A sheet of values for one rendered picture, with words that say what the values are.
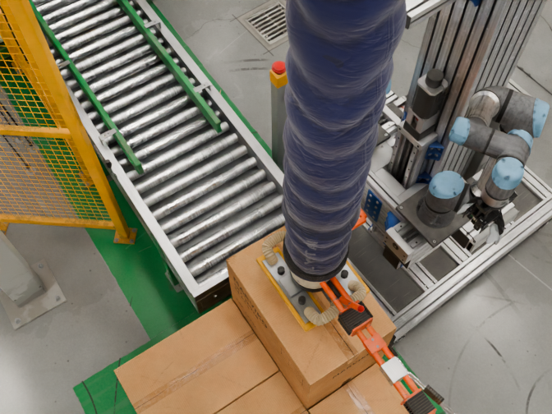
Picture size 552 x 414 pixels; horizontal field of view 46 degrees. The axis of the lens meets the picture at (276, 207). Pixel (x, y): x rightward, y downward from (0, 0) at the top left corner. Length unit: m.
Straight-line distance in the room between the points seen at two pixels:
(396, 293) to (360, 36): 2.28
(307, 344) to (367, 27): 1.51
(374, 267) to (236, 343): 0.92
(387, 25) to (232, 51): 3.31
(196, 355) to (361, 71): 1.86
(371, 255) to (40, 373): 1.81
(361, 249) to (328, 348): 1.09
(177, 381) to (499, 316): 1.77
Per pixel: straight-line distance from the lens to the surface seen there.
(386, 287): 3.38
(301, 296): 2.36
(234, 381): 2.84
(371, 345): 2.22
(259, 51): 4.50
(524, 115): 2.22
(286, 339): 2.47
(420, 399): 2.19
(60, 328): 3.66
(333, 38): 1.23
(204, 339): 2.90
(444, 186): 2.45
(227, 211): 3.15
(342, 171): 1.59
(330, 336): 2.48
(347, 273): 2.40
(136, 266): 3.69
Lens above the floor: 3.29
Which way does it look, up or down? 61 degrees down
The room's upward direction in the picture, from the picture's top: straight up
